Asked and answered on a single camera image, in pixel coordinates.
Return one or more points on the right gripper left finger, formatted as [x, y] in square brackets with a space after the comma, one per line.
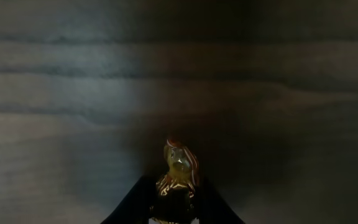
[138, 205]

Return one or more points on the gold candy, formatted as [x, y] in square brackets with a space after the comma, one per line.
[179, 161]

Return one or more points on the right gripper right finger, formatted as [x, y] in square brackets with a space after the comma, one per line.
[211, 208]

